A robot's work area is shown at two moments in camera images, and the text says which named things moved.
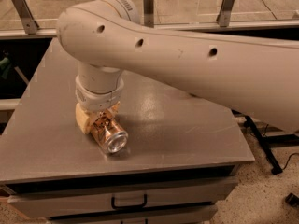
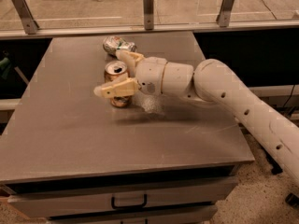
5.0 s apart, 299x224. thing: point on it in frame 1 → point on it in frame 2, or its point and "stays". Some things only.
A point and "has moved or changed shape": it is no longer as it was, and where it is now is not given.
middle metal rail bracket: x=149 y=7 stays
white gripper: x=99 y=100 → x=150 y=74
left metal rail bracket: x=30 y=23 stays
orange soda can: x=109 y=133 has moved or changed shape
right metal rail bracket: x=223 y=18 stays
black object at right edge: x=292 y=200 stays
